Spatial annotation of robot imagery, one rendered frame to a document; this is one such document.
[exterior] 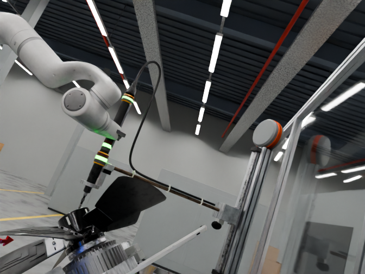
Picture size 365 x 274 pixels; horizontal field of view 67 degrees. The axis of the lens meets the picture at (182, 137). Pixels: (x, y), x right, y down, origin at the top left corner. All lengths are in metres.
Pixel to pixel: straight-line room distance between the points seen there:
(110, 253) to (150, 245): 5.57
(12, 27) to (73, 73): 0.23
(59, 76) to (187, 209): 5.84
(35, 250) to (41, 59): 0.67
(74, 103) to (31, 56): 0.21
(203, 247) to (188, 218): 0.70
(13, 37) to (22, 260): 0.74
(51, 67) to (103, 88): 0.16
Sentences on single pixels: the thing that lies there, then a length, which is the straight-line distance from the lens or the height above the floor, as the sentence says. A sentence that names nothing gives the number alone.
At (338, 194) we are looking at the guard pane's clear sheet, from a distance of 0.81.
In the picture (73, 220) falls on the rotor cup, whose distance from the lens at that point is 1.12.
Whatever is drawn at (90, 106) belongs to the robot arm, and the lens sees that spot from 0.78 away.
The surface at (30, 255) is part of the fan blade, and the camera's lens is 1.18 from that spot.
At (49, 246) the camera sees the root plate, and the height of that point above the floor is 1.10.
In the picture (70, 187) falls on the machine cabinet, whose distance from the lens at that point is 8.70.
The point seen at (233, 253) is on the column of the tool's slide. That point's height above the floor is 1.29.
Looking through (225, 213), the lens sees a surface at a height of 1.43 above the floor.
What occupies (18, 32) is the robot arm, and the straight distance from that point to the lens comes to 0.99.
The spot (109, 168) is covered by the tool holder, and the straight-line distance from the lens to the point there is 1.06.
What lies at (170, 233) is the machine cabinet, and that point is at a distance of 6.57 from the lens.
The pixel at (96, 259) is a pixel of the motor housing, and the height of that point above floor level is 1.14.
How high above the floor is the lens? 1.40
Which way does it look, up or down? 13 degrees up
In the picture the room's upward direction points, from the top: 21 degrees clockwise
